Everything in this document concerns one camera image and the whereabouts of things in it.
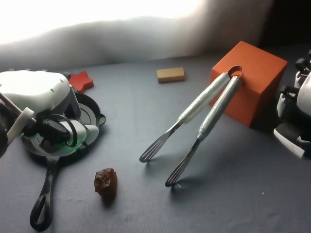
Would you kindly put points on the black frying pan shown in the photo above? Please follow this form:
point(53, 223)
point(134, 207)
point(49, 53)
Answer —
point(51, 170)

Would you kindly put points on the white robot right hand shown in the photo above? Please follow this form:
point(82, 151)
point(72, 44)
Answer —
point(305, 97)

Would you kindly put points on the grey table cloth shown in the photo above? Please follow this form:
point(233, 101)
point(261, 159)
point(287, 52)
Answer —
point(145, 208)

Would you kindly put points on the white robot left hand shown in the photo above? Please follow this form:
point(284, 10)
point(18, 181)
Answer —
point(36, 89)

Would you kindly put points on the white backdrop cloth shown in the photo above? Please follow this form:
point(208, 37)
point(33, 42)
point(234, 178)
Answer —
point(121, 36)

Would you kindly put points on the orange cube block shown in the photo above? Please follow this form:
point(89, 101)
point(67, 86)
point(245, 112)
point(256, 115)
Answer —
point(262, 72)

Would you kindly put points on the brown meat chunk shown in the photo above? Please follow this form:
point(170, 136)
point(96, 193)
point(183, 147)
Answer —
point(105, 180)

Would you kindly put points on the wooden rectangular block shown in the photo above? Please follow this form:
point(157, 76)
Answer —
point(171, 74)

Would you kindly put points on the red star block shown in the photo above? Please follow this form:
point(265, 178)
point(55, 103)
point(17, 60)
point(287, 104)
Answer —
point(81, 81)

